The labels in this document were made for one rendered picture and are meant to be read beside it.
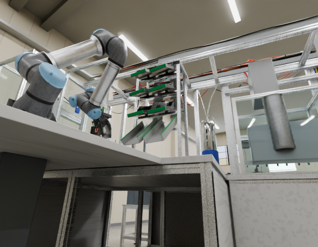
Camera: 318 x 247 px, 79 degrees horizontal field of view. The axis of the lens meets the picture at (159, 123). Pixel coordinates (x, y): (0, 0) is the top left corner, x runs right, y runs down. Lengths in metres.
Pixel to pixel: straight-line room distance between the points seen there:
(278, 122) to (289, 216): 0.67
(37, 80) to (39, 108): 0.12
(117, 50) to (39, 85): 0.43
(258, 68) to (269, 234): 1.37
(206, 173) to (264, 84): 1.32
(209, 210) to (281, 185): 0.82
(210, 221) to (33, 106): 0.85
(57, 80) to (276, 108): 1.55
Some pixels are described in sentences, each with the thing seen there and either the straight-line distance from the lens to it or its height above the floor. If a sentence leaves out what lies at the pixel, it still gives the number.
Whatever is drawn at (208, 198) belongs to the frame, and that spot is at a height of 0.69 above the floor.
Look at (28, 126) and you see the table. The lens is 0.54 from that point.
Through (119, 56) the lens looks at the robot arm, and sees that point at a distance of 1.12.
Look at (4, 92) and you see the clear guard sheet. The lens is 2.28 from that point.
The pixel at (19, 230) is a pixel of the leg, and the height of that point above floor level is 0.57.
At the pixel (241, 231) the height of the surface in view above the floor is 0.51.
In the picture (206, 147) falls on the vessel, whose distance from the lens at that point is 1.88.
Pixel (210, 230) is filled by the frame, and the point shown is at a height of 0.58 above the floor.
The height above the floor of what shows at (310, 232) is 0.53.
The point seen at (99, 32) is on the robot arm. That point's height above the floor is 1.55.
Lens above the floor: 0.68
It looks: 22 degrees up
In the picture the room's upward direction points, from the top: 1 degrees clockwise
